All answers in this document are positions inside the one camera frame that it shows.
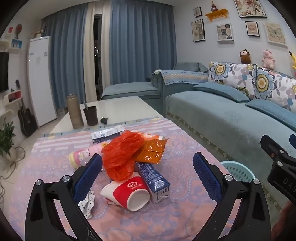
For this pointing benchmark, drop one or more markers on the pink printed blanket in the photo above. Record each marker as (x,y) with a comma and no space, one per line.
(46,157)

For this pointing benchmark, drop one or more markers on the red and white shelf box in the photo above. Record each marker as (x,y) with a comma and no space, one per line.
(12,96)

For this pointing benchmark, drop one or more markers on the butterfly picture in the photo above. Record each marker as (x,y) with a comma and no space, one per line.
(275,33)

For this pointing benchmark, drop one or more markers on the blue seat cushion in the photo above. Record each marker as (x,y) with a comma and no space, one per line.
(219,91)
(272,110)

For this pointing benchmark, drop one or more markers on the polka-dot paper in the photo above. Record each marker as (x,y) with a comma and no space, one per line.
(87,206)

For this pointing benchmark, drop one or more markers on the white refrigerator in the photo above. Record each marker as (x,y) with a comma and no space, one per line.
(41,81)

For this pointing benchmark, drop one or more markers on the blue sofa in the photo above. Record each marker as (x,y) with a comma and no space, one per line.
(208,111)

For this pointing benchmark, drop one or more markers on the red and white paper cup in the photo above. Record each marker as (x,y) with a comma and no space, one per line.
(124,192)

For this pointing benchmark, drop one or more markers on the black guitar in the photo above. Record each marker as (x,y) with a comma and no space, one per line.
(26,120)

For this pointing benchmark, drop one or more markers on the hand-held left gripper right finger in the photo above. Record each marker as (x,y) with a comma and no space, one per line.
(207,176)

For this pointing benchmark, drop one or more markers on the yellow wall shelf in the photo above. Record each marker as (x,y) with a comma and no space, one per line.
(216,14)

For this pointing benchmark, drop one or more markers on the white coffee table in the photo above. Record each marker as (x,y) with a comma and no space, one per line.
(115,109)

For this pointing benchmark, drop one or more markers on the crown picture frame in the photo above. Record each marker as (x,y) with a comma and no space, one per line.
(252,29)

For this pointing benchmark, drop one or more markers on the brown gourd figurine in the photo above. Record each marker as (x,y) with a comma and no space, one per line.
(214,6)

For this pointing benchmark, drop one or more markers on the dark brown cup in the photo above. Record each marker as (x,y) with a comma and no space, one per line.
(91,115)

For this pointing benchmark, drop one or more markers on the red plastic bag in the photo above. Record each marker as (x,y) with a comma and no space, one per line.
(120,153)

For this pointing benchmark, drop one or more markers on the small black picture frame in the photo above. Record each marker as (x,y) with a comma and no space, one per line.
(197,12)

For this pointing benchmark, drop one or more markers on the pink pig plush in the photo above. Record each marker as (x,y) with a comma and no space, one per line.
(268,59)

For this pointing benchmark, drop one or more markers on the red round wall ornament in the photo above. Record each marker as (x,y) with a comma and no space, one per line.
(18,29)

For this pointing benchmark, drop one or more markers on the person's right hand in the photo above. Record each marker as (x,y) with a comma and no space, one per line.
(285,220)

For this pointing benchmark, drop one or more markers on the striped blue armrest cover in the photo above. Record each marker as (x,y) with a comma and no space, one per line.
(182,76)

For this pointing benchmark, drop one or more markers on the white and blue box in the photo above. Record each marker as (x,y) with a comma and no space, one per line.
(104,134)

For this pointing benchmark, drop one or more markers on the orange snack packet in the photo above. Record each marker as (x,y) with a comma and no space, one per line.
(150,150)

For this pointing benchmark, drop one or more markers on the floral pillow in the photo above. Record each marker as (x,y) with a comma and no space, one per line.
(275,88)
(231,76)

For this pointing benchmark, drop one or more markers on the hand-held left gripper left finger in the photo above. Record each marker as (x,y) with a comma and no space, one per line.
(89,176)

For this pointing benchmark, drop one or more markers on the black keys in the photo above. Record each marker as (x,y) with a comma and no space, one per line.
(104,120)

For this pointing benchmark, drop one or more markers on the pink cartoon bottle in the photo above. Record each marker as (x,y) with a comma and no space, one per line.
(81,155)

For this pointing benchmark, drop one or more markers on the brown monkey plush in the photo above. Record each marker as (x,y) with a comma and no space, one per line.
(245,56)

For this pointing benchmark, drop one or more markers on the tall black picture frame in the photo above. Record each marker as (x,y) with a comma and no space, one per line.
(198,30)

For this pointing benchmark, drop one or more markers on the black television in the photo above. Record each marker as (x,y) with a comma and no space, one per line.
(3,71)

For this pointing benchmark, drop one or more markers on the brown thermos flask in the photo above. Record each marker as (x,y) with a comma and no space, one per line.
(74,111)

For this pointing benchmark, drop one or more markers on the newspaper print canvas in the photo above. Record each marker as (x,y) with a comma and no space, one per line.
(224,32)

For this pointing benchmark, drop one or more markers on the green potted plant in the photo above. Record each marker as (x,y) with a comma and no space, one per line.
(7,139)

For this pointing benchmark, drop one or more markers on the blue milk carton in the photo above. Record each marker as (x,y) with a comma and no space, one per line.
(152,180)

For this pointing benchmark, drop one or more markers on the cream curtain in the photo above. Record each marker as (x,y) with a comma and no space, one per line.
(89,53)
(106,58)

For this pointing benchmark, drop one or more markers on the light blue plastic basket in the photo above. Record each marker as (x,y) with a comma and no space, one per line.
(238,171)

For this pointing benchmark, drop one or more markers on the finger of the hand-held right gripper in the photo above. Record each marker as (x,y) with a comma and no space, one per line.
(269,143)

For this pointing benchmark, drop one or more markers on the large floral picture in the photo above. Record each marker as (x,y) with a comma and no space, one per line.
(251,8)

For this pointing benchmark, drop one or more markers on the yellow plush toy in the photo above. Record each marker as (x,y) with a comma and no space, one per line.
(293,62)

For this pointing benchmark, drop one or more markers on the white wall shelf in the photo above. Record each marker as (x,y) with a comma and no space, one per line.
(7,45)

